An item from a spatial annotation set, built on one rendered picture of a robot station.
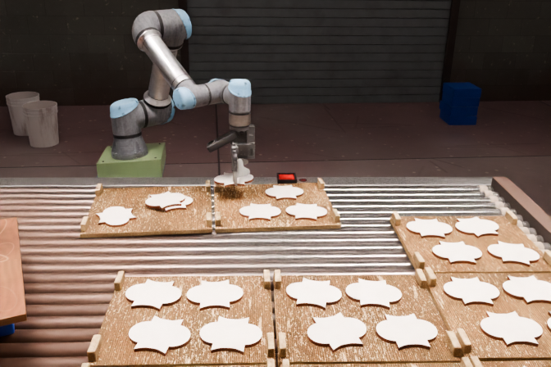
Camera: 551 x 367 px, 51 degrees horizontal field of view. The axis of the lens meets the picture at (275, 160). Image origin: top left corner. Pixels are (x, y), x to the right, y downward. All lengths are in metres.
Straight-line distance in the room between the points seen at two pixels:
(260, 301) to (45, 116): 4.23
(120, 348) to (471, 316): 0.85
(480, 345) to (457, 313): 0.12
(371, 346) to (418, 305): 0.22
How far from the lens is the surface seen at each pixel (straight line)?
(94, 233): 1.89
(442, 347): 1.43
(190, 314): 1.48
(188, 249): 1.79
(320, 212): 1.95
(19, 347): 1.50
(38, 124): 5.55
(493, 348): 1.47
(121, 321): 1.48
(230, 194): 2.09
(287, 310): 1.48
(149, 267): 1.71
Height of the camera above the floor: 1.80
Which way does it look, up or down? 21 degrees down
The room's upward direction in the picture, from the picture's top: 1 degrees clockwise
